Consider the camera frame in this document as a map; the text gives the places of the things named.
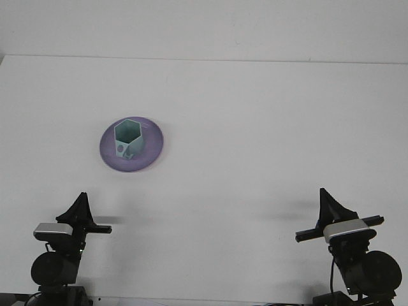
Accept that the purple round plate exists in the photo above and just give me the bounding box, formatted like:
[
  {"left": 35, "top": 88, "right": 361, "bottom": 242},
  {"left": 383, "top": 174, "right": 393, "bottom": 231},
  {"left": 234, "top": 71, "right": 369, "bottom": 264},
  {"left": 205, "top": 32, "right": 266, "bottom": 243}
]
[{"left": 99, "top": 115, "right": 165, "bottom": 173}]

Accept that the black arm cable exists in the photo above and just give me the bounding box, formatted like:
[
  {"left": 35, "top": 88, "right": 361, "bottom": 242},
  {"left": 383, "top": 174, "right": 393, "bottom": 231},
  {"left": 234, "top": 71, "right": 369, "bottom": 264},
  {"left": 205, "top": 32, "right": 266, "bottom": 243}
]
[
  {"left": 329, "top": 257, "right": 336, "bottom": 295},
  {"left": 25, "top": 291, "right": 44, "bottom": 306}
]

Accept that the pale blue hexagonal cup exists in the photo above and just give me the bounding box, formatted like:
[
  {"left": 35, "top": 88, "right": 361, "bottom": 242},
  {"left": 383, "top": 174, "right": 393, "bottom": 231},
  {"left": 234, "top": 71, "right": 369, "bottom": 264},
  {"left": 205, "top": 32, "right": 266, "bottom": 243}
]
[{"left": 113, "top": 118, "right": 149, "bottom": 161}]

